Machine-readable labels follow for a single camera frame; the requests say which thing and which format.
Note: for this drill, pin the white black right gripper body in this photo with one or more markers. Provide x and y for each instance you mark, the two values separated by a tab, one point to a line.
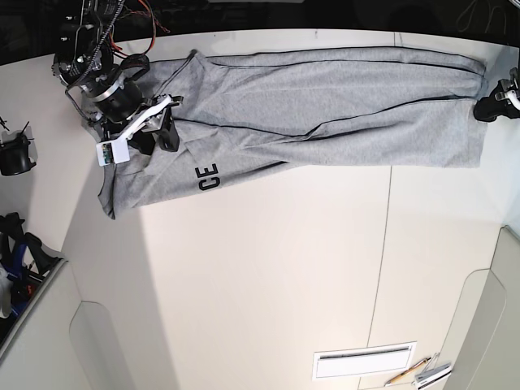
148	118

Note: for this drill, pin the black blue tool pile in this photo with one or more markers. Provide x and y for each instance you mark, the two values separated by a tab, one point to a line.
24	265

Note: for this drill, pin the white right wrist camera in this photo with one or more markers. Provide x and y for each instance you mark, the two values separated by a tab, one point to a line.
112	152

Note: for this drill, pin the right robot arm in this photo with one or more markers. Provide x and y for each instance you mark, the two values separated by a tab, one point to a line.
87	58

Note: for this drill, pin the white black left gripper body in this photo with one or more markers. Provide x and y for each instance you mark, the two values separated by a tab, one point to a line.
509	89

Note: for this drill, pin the black cup holder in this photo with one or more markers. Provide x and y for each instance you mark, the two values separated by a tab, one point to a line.
15	158

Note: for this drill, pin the yellow pencil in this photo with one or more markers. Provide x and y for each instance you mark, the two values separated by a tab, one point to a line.
403	374

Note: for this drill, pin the white paper label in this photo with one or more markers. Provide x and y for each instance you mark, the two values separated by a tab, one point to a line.
363	362

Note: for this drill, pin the grey T-shirt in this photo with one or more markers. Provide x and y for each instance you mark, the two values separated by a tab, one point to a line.
244	117

